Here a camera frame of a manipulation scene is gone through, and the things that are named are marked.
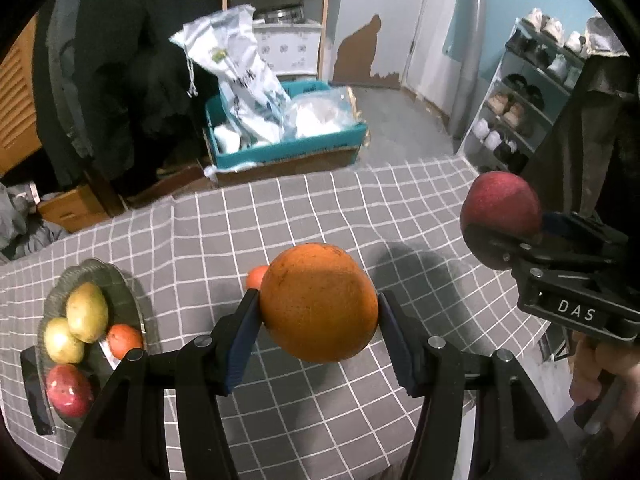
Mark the crumpled grey cloth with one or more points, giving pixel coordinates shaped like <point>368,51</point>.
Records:
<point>25,230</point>

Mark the small dark orange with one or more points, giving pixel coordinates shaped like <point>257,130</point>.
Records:
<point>256,276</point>

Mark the clear plastic bag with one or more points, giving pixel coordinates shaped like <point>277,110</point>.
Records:
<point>320,112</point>

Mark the wooden crate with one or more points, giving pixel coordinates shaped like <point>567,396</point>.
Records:
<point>70,210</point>

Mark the large orange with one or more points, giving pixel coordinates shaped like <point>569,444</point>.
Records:
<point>317,302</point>

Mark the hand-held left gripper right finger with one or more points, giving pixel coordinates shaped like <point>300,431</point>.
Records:
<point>400,345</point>

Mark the white printed bag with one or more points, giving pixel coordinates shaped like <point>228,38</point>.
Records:
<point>235,70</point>

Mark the silver pipe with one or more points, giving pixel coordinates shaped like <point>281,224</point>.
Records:
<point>470,50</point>

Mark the wooden louvre door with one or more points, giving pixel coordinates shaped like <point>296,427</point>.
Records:
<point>17,105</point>

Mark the wooden shelf unit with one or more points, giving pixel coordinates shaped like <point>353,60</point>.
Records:
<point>325,20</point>

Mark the shoe rack with shoes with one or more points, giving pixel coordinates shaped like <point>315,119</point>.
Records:
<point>510,110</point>

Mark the red apple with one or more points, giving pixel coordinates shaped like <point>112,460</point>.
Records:
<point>500,200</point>
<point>69,390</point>

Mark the grey checked tablecloth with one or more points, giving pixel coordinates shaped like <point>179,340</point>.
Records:
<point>300,210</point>

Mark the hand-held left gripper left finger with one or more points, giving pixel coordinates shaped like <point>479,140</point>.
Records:
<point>242,340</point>

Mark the teal cardboard box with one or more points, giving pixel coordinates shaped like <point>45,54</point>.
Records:
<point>300,147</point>

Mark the white door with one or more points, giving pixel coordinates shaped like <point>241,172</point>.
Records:
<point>430,25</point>

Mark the person's right hand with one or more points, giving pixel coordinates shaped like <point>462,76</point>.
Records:
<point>587,375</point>

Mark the white patterned storage box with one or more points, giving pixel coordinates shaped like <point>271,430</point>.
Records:
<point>287,50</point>

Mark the small tangerine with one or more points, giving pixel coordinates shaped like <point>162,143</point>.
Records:
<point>125,341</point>

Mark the metal pot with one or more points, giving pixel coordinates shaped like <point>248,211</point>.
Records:
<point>280,15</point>

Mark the small white packet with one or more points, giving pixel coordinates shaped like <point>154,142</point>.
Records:
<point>227,139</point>

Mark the black phone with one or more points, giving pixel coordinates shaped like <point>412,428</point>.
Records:
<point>35,400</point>

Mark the green yellow mango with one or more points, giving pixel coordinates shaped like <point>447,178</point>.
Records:
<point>87,310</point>

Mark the clear glass bowl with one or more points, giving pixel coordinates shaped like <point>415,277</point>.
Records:
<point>120,285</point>

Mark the yellow green apple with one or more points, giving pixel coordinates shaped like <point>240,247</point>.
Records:
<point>61,342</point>

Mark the dark hanging coat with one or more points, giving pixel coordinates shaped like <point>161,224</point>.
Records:
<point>130,70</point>

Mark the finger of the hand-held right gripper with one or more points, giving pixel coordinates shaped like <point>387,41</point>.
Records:
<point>505,246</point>
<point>557,224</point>

